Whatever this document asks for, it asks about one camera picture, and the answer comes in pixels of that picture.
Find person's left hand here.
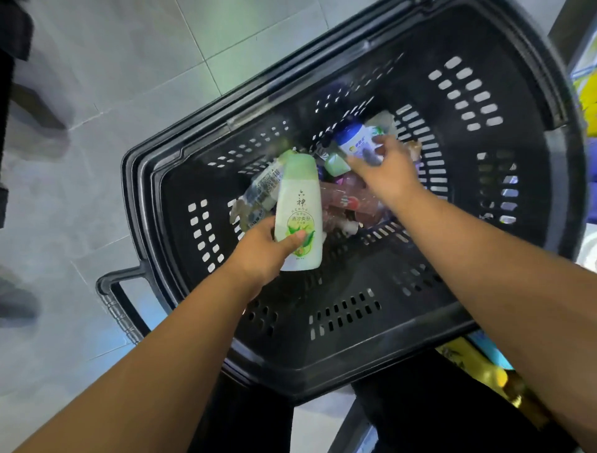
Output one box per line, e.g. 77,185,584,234
227,216,308,302

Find white green-capped lotion bottle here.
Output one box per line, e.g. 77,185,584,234
273,153,324,272

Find person's black trousers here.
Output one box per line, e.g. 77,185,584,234
189,348,579,453

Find clear pump bottle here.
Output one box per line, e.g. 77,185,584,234
322,210,361,238

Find black plastic shopping basket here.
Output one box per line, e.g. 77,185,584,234
95,0,589,404

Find pink translucent bottle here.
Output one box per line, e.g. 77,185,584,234
320,180,390,229

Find clear plastic bottle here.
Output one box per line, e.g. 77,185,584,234
229,150,295,232

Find small green-capped bottle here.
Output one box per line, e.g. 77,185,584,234
323,152,351,178

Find person's left forearm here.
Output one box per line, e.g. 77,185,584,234
14,268,256,453

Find person's right hand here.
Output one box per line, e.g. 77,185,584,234
346,135,426,212

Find white blue-capped bottle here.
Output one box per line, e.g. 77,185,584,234
334,122,388,166

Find person's right forearm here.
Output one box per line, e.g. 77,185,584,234
391,190,597,453

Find yellow packet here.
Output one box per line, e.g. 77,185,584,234
436,337,553,427

